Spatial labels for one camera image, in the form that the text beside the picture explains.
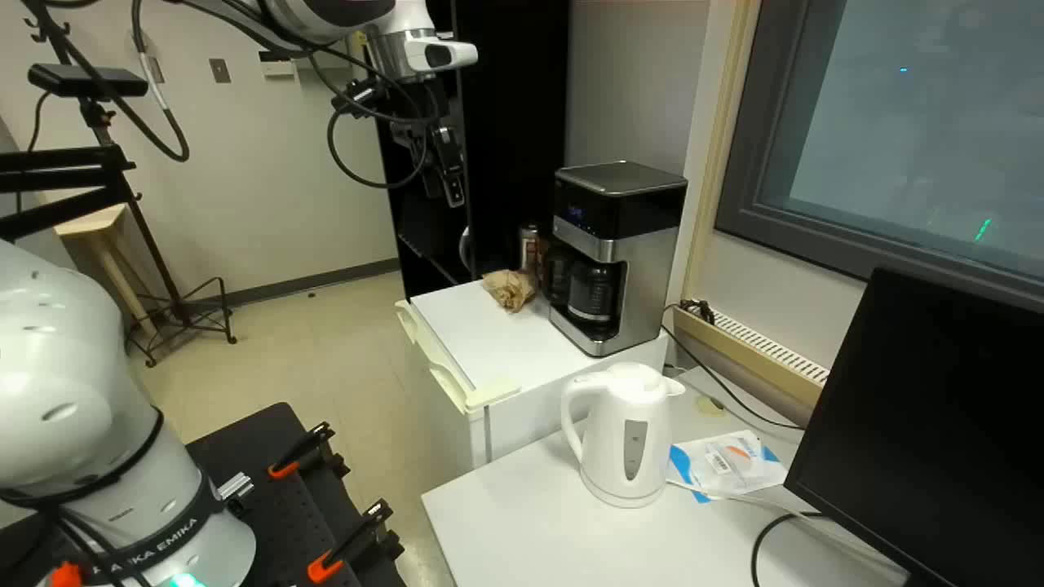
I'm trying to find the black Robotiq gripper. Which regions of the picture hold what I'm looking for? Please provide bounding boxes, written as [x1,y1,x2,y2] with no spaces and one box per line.
[417,92,474,213]

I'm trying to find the small bottle behind coffee machine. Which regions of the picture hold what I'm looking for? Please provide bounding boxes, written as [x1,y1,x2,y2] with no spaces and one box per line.
[517,219,547,279]

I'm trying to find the black steel coffee machine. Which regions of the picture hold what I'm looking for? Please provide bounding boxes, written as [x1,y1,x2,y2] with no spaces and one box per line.
[546,157,692,361]

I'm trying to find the tall black cabinet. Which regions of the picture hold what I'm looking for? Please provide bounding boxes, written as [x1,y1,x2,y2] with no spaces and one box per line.
[372,0,573,305]

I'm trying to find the crumpled brown paper bag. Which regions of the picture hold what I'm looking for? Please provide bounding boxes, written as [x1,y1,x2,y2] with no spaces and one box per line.
[479,268,542,317]

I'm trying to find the white mini fridge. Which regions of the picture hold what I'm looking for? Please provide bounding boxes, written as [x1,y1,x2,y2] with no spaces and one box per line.
[392,275,679,478]

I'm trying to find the white electric kettle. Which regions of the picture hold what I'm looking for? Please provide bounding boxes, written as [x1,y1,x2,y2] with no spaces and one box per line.
[559,358,692,511]

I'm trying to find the orange black clamp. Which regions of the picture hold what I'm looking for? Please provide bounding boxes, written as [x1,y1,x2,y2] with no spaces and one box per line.
[264,419,340,486]
[303,496,399,587]

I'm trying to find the black tripod stand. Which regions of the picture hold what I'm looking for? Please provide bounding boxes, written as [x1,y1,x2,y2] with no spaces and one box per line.
[0,0,241,369]

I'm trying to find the white perforated strip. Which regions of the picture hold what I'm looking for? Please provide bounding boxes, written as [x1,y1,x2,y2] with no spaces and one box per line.
[669,305,832,431]

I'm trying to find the light wooden stool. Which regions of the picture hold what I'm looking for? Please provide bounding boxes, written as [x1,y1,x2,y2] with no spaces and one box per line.
[53,199,165,341]

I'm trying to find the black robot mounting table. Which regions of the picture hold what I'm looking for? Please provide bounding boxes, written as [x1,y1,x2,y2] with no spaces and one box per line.
[0,398,409,587]

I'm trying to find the blue white plastic packet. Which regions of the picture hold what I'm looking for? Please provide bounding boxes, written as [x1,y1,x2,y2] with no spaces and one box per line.
[666,428,790,508]

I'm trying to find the grey framed window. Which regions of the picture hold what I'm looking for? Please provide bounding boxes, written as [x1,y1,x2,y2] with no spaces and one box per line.
[713,0,1044,317]

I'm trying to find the black computer monitor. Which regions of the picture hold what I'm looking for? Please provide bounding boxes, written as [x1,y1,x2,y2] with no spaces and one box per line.
[782,264,1044,587]

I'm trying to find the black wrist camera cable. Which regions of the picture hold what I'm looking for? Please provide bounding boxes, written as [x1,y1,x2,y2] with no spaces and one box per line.
[323,63,432,195]

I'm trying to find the glass coffee carafe black handle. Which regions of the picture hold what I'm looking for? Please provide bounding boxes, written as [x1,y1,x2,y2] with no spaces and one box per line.
[561,255,626,326]

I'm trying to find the black hanging stand cable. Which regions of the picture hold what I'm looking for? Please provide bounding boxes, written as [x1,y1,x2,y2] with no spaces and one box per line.
[126,0,196,167]

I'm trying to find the black coffee machine power cable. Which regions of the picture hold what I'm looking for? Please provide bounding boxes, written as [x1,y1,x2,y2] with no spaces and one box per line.
[660,297,807,435]

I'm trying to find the black camera on stand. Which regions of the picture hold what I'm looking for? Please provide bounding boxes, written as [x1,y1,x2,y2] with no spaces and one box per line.
[26,63,155,100]

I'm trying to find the black monitor cable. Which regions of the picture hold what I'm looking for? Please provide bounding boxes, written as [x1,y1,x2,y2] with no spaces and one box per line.
[747,508,832,587]

